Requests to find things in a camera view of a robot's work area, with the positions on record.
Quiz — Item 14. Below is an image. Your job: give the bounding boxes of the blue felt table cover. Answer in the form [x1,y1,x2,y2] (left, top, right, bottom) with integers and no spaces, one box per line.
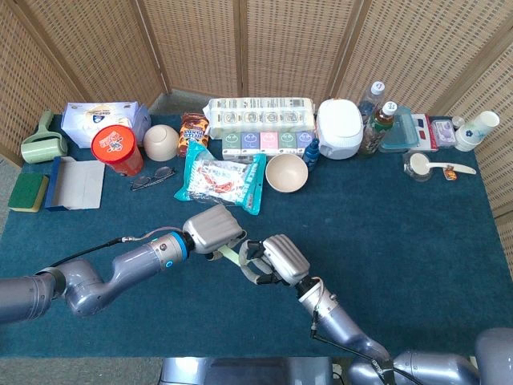
[0,114,513,359]

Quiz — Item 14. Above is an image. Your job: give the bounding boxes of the clear container teal lid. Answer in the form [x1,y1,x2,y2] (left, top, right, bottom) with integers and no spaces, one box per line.
[378,106,421,154]

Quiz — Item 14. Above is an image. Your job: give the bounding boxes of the purple tissue packet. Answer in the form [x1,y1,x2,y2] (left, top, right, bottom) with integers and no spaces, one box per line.
[240,131,261,161]
[296,131,317,156]

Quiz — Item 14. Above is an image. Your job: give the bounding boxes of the flower print paper cups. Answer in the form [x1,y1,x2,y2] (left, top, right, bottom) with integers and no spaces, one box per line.
[454,110,501,152]

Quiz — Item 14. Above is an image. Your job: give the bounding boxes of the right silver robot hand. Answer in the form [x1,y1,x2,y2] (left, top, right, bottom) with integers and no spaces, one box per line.
[239,234,312,286]

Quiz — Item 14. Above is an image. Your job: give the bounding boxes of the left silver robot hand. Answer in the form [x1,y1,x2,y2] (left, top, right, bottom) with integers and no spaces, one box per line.
[182,204,248,260]

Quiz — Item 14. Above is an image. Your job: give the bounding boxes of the clear water bottle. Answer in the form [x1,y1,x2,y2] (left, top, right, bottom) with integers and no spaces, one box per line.
[357,81,386,121]

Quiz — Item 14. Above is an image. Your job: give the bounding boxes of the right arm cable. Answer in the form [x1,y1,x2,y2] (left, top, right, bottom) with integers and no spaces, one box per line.
[310,280,422,385]

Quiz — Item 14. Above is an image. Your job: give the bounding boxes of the clear glass bowl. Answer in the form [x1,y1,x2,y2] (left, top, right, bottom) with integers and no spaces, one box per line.
[402,150,436,184]

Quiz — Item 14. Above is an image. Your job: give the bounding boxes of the green yellow sponge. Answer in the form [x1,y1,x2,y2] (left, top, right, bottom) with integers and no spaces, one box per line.
[7,172,50,213]

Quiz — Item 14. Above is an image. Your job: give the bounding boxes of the wicker folding screen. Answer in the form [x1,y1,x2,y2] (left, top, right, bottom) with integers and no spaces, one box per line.
[0,0,513,220]

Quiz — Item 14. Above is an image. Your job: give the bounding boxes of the teal snack bag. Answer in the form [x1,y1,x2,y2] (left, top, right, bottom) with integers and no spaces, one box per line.
[173,140,268,217]

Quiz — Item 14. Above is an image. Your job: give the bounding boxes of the red instant noodle cup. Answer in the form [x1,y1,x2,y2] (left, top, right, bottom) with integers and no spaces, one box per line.
[91,124,144,177]

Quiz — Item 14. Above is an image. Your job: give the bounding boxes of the green lint roller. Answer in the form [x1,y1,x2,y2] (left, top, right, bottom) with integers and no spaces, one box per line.
[20,110,69,164]

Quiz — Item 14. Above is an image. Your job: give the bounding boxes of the upturned beige bowl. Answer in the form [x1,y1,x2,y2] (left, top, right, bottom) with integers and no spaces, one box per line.
[143,124,180,162]

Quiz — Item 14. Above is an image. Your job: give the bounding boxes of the green tea bottle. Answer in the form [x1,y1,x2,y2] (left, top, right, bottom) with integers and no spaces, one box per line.
[357,101,398,159]

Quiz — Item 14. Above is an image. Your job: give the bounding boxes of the red blue paper glasses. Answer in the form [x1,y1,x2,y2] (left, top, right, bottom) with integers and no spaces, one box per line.
[411,113,438,152]

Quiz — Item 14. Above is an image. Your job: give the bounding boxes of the white plastic jug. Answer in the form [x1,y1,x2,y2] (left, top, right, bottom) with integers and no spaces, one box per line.
[316,98,365,160]

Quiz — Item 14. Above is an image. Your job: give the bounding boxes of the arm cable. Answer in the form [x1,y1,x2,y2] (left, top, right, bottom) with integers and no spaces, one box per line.
[310,280,422,385]
[50,226,184,268]

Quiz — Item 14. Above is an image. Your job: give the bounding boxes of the white paper roll pack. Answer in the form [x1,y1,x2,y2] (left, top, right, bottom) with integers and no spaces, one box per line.
[203,96,317,140]

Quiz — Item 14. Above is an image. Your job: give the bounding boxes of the blue spray bottle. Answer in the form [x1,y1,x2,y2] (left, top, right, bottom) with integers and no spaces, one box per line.
[302,138,321,172]

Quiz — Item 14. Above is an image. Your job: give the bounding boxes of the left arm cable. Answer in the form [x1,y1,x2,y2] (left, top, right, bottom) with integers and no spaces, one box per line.
[50,226,184,268]

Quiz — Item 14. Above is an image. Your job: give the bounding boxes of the white plastic spoon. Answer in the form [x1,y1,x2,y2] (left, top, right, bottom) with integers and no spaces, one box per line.
[409,153,478,176]

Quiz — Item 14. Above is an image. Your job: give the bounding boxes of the upright beige bowl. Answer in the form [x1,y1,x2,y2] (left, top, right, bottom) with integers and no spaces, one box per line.
[265,153,309,194]

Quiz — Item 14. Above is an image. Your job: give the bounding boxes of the green tissue packet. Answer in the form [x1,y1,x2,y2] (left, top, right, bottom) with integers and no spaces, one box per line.
[278,131,298,156]
[222,131,243,161]

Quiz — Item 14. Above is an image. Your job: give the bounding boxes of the white tissue pack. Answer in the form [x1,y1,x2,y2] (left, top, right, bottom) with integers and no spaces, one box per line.
[60,101,152,149]

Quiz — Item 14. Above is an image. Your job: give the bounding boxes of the black eyeglasses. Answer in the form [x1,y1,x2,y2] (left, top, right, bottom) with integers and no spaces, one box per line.
[129,165,177,192]

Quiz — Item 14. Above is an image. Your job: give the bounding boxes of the brown orange cookie packet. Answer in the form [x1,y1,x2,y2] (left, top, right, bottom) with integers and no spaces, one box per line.
[176,112,211,158]

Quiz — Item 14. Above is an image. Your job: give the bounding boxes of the grey robot torso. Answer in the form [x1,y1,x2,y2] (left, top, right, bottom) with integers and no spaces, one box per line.
[160,355,334,385]

